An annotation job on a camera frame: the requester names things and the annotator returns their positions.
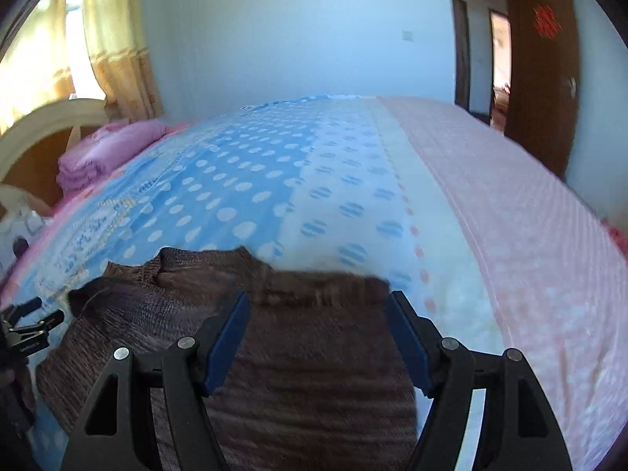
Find patterned white pillow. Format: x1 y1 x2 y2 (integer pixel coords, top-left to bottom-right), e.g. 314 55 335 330
0 207 50 279

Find brown knit sweater sun motifs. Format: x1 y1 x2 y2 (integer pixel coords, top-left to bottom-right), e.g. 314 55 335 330
35 248 417 470

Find white wooden headboard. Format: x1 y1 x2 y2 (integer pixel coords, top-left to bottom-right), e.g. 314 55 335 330
1 99 108 216

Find beige patterned curtain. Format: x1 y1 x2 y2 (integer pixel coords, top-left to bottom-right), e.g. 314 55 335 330
82 0 163 121

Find folded purple quilt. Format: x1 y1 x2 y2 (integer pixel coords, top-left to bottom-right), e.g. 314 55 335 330
57 119 169 197

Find brown wooden door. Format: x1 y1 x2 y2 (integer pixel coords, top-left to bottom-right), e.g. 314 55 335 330
504 0 580 180

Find silver door handle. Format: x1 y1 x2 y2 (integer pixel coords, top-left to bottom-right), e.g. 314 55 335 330
567 78 577 98

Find red double happiness decal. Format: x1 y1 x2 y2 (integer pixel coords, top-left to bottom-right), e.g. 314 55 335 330
533 4 562 39

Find pink bed sheet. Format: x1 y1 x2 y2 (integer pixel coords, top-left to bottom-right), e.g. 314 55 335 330
384 97 627 470

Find blue polka dot bed blanket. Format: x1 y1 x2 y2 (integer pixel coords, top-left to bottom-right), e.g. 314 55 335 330
0 93 507 471

